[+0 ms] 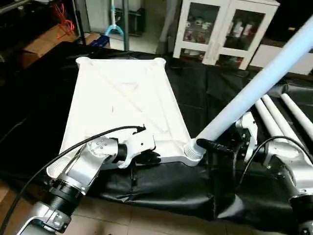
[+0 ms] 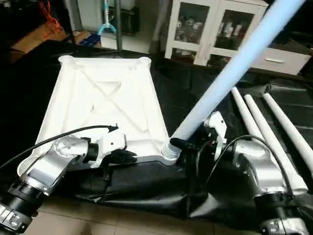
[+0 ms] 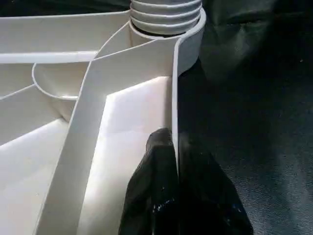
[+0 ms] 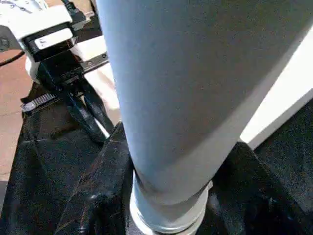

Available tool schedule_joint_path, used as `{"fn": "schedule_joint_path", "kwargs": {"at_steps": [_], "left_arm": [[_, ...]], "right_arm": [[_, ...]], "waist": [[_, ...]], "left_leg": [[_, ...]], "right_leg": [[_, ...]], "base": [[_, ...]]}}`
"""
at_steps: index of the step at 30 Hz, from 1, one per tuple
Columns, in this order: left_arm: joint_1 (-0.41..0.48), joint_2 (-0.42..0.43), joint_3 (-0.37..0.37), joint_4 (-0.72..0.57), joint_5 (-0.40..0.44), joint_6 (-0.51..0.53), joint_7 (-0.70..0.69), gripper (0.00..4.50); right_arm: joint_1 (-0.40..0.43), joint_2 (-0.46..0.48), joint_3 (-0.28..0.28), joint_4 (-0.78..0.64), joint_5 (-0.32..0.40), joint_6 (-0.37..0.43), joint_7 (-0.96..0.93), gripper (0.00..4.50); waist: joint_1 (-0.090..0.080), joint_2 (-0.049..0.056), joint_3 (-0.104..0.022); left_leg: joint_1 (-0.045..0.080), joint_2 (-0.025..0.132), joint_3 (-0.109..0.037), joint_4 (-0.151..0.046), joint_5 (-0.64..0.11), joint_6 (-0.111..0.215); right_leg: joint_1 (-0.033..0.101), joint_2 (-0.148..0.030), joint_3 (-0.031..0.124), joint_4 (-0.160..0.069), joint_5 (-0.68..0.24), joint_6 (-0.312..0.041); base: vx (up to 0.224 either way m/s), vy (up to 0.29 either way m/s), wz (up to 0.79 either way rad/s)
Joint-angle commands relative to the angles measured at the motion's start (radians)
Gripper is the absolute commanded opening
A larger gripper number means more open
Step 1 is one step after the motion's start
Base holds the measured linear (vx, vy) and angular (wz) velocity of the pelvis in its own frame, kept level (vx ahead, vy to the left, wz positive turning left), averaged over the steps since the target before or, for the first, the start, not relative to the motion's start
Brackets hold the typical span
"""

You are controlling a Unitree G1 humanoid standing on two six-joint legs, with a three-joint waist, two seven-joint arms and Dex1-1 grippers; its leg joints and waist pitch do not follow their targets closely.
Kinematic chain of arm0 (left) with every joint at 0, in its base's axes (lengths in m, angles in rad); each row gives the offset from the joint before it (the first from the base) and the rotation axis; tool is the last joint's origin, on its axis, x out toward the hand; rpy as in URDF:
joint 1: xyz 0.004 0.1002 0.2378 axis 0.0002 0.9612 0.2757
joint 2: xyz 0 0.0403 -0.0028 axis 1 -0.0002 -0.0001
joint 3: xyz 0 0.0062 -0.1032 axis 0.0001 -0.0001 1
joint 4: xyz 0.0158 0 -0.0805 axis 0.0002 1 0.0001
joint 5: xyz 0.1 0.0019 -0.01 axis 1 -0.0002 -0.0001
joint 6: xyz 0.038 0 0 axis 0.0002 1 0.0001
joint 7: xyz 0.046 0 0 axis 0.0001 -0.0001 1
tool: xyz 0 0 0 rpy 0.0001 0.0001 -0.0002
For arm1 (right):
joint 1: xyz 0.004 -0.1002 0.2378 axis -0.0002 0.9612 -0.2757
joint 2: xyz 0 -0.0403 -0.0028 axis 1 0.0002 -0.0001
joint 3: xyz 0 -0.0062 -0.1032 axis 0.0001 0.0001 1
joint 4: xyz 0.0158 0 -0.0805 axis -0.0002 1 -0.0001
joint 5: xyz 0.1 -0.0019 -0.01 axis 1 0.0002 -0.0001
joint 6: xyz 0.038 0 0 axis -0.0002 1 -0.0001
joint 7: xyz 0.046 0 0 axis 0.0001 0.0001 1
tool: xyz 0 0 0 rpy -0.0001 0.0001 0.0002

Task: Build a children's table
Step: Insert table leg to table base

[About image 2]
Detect white plastic table top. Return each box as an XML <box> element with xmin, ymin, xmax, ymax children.
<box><xmin>17</xmin><ymin>55</ymin><xmax>182</xmax><ymax>177</ymax></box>

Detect white plastic table leg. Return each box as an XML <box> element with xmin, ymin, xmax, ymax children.
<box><xmin>243</xmin><ymin>94</ymin><xmax>310</xmax><ymax>196</ymax></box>
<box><xmin>262</xmin><ymin>93</ymin><xmax>313</xmax><ymax>173</ymax></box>
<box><xmin>161</xmin><ymin>0</ymin><xmax>307</xmax><ymax>162</ymax></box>
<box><xmin>230</xmin><ymin>87</ymin><xmax>268</xmax><ymax>143</ymax></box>

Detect black mat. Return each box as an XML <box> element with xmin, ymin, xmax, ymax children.
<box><xmin>0</xmin><ymin>39</ymin><xmax>313</xmax><ymax>231</ymax></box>

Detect white glass-door cabinet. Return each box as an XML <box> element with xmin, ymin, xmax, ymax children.
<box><xmin>164</xmin><ymin>0</ymin><xmax>270</xmax><ymax>67</ymax></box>

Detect white drawer unit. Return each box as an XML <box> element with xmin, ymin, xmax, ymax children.
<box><xmin>251</xmin><ymin>46</ymin><xmax>312</xmax><ymax>76</ymax></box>

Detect blue box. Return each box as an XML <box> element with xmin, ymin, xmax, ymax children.
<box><xmin>77</xmin><ymin>31</ymin><xmax>103</xmax><ymax>48</ymax></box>

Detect dark metal stand pole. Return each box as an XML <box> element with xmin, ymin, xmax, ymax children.
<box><xmin>114</xmin><ymin>0</ymin><xmax>123</xmax><ymax>52</ymax></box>

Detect teal and white pole tool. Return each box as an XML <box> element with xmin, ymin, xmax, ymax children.
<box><xmin>96</xmin><ymin>0</ymin><xmax>118</xmax><ymax>37</ymax></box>

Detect grey metal stand pole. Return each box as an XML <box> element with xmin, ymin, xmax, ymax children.
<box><xmin>63</xmin><ymin>0</ymin><xmax>77</xmax><ymax>46</ymax></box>

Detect red cables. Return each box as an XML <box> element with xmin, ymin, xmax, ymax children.
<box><xmin>37</xmin><ymin>0</ymin><xmax>63</xmax><ymax>40</ymax></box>

